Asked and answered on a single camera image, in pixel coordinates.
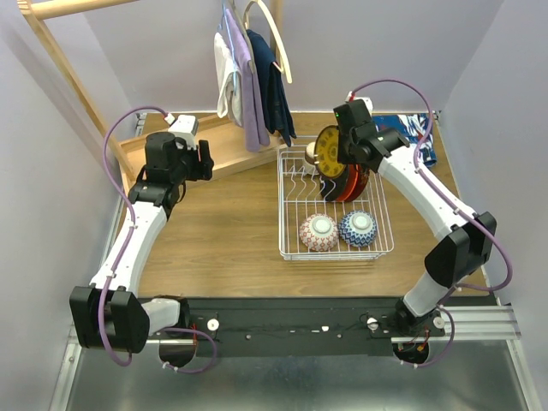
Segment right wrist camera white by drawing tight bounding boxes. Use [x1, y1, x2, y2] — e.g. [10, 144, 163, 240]
[345, 92, 373, 114]

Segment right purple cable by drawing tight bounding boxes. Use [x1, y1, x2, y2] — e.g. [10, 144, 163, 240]
[348, 78, 514, 370]

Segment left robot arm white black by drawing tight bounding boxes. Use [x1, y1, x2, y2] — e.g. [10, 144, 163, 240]
[69, 128, 214, 354]

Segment blue red patterned folded cloth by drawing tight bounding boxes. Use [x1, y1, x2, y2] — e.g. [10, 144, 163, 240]
[372, 113, 438, 168]

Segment blue patterned bowl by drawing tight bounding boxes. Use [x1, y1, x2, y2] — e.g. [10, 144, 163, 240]
[338, 210, 378, 247]

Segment red floral plate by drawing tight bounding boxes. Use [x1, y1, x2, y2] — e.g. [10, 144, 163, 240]
[353, 167, 370, 200]

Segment wooden clothes rack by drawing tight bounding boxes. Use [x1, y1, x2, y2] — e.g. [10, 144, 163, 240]
[17, 1, 282, 189]

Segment wooden hanger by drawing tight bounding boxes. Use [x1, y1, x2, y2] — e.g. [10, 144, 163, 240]
[243, 0, 293, 84]

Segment yellow patterned small plate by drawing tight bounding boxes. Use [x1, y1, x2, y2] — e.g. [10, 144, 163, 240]
[313, 125, 346, 179]

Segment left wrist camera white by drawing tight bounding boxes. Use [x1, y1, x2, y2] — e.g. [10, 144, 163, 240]
[164, 113, 199, 149]

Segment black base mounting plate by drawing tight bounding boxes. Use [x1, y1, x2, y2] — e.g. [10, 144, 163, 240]
[187, 297, 445, 358]

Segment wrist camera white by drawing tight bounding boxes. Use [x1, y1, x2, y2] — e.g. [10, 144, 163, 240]
[345, 92, 373, 114]
[164, 113, 199, 149]

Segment navy hanging cloth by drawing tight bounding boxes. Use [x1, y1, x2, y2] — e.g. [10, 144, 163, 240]
[247, 29, 296, 147]

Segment red white patterned bowl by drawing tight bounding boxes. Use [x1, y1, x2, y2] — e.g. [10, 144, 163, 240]
[299, 213, 339, 252]

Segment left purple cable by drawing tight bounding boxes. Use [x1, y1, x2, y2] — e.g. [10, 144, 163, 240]
[98, 105, 218, 374]

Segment white wire dish rack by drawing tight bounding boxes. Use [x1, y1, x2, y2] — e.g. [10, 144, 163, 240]
[277, 144, 394, 261]

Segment orange plate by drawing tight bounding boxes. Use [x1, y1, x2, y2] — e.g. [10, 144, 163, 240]
[337, 164, 360, 202]

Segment white hanging cloth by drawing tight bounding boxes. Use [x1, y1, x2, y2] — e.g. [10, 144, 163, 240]
[213, 33, 242, 127]

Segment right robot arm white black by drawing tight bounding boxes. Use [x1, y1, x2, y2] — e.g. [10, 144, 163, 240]
[334, 100, 497, 336]

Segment purple cable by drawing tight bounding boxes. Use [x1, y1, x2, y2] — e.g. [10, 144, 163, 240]
[98, 105, 218, 374]
[348, 78, 514, 370]

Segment lilac hanging cloth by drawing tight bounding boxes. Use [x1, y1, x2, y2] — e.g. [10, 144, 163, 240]
[226, 5, 271, 152]

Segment white brown metal cup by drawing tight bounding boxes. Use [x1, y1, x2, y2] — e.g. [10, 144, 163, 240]
[304, 142, 316, 166]

